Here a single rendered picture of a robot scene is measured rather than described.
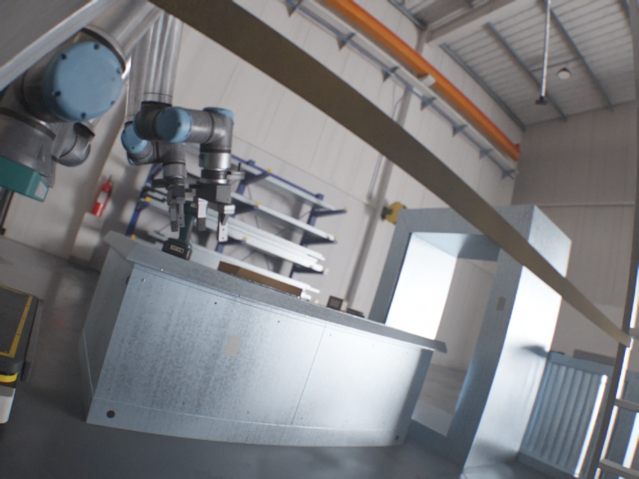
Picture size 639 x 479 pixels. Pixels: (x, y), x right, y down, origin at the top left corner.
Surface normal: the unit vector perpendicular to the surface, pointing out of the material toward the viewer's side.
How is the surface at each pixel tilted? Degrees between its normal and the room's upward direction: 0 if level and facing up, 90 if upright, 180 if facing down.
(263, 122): 90
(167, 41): 101
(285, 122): 90
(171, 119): 115
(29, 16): 92
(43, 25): 92
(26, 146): 70
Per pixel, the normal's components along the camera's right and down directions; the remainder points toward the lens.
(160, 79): 0.41, 0.19
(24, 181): 0.56, 0.05
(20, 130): 0.66, -0.26
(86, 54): 0.79, 0.26
